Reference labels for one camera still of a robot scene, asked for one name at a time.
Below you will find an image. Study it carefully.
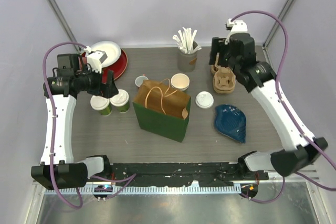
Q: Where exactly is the green paper cup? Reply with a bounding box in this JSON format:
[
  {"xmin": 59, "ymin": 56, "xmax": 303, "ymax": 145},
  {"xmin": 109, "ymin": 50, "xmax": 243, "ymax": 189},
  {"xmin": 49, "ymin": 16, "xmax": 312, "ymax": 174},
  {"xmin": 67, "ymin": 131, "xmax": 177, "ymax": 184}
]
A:
[
  {"xmin": 115, "ymin": 101, "xmax": 130, "ymax": 113},
  {"xmin": 94, "ymin": 103, "xmax": 112, "ymax": 116}
]

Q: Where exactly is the stack of green paper cups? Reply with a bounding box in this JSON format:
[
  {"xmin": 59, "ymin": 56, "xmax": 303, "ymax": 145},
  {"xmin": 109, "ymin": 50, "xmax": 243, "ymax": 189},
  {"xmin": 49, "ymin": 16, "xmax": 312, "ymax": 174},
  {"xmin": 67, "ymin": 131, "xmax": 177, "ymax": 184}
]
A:
[{"xmin": 171, "ymin": 73, "xmax": 190, "ymax": 91}]

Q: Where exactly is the white paper plate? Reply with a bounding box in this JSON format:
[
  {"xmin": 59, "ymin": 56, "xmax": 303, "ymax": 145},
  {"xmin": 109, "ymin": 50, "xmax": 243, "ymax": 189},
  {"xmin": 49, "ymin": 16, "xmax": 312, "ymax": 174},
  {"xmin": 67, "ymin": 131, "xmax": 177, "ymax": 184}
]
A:
[{"xmin": 91, "ymin": 41, "xmax": 121, "ymax": 68}]

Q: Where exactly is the cardboard cup carrier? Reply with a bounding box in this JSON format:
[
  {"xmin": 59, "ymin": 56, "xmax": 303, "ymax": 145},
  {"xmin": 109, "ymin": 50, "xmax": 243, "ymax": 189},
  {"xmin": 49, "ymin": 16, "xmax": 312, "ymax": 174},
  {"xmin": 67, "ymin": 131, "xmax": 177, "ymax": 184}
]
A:
[{"xmin": 211, "ymin": 65, "xmax": 236, "ymax": 94}]

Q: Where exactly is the purple cable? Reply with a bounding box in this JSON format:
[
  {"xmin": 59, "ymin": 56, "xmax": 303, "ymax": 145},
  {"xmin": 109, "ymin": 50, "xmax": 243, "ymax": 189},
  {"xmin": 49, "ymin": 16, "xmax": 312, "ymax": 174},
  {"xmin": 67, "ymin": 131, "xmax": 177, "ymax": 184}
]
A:
[
  {"xmin": 42, "ymin": 41, "xmax": 137, "ymax": 210},
  {"xmin": 227, "ymin": 10, "xmax": 336, "ymax": 204}
]

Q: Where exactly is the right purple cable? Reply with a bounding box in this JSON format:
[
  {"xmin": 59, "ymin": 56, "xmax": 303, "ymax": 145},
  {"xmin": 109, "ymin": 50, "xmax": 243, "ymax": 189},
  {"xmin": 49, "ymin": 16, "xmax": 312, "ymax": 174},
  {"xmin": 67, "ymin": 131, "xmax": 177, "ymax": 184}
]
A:
[{"xmin": 227, "ymin": 10, "xmax": 336, "ymax": 204}]

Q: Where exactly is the blue leaf-shaped dish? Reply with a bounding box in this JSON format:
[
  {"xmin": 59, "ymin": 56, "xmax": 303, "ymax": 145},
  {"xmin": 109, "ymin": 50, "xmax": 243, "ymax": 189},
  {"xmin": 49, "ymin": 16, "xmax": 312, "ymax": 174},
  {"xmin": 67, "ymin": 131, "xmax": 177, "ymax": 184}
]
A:
[{"xmin": 214, "ymin": 104, "xmax": 247, "ymax": 144}]

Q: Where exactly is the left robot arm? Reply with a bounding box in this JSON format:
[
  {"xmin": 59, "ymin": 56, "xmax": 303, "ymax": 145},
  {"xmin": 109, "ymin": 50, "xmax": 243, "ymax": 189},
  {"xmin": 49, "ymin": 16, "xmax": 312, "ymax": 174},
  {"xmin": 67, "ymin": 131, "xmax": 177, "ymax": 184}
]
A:
[{"xmin": 31, "ymin": 50, "xmax": 119, "ymax": 190}]

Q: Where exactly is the red round tray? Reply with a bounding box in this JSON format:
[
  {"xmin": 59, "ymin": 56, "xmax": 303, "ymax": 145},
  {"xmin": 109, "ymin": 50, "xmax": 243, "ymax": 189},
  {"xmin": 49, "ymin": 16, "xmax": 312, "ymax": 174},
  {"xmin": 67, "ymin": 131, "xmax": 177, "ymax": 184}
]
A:
[{"xmin": 80, "ymin": 50, "xmax": 128, "ymax": 83}]

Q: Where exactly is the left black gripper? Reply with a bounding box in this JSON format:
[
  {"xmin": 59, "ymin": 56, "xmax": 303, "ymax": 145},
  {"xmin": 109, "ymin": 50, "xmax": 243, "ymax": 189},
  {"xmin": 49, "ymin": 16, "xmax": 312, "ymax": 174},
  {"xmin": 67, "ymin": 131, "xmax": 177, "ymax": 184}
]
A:
[{"xmin": 75, "ymin": 64, "xmax": 118, "ymax": 98}]

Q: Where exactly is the white wrapped straws bundle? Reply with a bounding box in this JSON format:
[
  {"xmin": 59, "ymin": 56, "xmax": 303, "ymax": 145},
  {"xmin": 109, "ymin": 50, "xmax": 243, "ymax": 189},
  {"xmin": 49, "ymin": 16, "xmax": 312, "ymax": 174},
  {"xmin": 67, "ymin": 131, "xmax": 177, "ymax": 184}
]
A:
[{"xmin": 172, "ymin": 27, "xmax": 201, "ymax": 55}]

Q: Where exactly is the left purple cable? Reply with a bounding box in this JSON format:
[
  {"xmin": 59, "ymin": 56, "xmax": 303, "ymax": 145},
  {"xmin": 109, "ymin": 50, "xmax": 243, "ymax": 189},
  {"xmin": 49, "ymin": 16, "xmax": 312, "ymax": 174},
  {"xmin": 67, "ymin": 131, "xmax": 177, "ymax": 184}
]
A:
[{"xmin": 42, "ymin": 41, "xmax": 137, "ymax": 210}]

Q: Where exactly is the grey straw holder cup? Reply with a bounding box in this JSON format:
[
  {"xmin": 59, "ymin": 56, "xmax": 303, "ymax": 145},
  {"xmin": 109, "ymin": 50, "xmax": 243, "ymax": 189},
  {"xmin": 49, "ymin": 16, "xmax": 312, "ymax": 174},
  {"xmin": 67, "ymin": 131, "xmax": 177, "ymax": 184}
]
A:
[{"xmin": 177, "ymin": 49, "xmax": 198, "ymax": 72}]

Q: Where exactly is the stack of white lids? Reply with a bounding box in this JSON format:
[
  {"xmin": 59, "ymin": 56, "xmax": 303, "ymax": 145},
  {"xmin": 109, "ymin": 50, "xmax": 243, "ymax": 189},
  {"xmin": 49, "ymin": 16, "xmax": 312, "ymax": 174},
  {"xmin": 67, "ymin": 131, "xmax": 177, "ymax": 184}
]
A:
[{"xmin": 195, "ymin": 91, "xmax": 214, "ymax": 109}]

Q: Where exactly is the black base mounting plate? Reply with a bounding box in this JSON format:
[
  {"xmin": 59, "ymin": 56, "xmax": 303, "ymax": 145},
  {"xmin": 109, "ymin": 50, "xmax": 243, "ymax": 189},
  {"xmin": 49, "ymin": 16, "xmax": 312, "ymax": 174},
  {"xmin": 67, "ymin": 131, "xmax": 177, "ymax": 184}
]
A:
[{"xmin": 98, "ymin": 162, "xmax": 269, "ymax": 187}]

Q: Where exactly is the white cup lid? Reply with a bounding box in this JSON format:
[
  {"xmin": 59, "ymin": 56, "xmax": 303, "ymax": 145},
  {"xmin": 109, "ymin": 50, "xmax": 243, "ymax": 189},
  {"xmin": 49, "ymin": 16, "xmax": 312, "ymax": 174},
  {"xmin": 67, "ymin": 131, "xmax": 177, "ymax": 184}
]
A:
[
  {"xmin": 90, "ymin": 95, "xmax": 110, "ymax": 109},
  {"xmin": 110, "ymin": 89, "xmax": 129, "ymax": 107}
]

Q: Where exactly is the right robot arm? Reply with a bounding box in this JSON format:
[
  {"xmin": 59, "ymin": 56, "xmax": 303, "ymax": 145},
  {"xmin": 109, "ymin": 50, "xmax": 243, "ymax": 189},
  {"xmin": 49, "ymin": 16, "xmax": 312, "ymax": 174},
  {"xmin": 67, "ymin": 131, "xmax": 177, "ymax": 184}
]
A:
[{"xmin": 209, "ymin": 33, "xmax": 328, "ymax": 179}]

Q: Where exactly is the green paper bag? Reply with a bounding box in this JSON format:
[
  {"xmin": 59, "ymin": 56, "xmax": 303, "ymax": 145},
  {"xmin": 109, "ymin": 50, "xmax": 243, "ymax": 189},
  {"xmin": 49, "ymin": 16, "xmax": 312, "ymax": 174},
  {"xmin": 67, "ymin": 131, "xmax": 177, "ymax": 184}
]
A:
[{"xmin": 133, "ymin": 80, "xmax": 191, "ymax": 142}]

